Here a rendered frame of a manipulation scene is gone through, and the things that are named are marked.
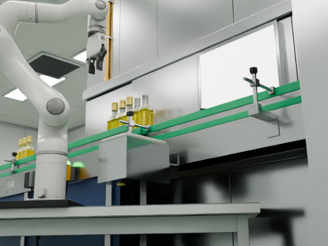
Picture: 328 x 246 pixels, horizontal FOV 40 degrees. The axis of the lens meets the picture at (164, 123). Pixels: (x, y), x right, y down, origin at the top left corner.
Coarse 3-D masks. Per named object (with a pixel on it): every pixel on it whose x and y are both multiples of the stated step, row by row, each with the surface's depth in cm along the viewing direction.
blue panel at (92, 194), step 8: (72, 184) 219; (80, 184) 215; (88, 184) 210; (96, 184) 205; (104, 184) 201; (72, 192) 218; (80, 192) 213; (88, 192) 209; (96, 192) 204; (104, 192) 200; (120, 192) 192; (0, 200) 272; (8, 200) 264; (16, 200) 258; (80, 200) 212; (88, 200) 207; (96, 200) 203; (104, 200) 199; (120, 200) 191
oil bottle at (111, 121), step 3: (111, 117) 226; (114, 117) 225; (108, 120) 227; (111, 120) 225; (114, 120) 224; (108, 123) 226; (111, 123) 224; (114, 123) 224; (108, 126) 226; (111, 126) 224; (114, 126) 223; (108, 129) 225
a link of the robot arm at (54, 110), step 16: (0, 32) 177; (0, 48) 178; (16, 48) 182; (0, 64) 181; (16, 64) 181; (16, 80) 181; (32, 80) 180; (32, 96) 178; (48, 96) 176; (48, 112) 174; (64, 112) 176
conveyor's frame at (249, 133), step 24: (240, 120) 163; (288, 120) 149; (168, 144) 187; (192, 144) 178; (216, 144) 169; (240, 144) 161; (264, 144) 154; (288, 144) 160; (96, 168) 204; (192, 168) 191; (0, 192) 269; (24, 192) 250; (144, 192) 207
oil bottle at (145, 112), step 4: (144, 104) 210; (140, 108) 211; (144, 108) 208; (148, 108) 210; (152, 108) 212; (140, 112) 210; (144, 112) 208; (148, 112) 209; (152, 112) 211; (140, 116) 209; (144, 116) 207; (148, 116) 209; (152, 116) 210; (140, 120) 209; (144, 120) 207; (148, 120) 208; (152, 120) 210; (140, 124) 208; (144, 124) 206; (148, 124) 208; (152, 124) 209
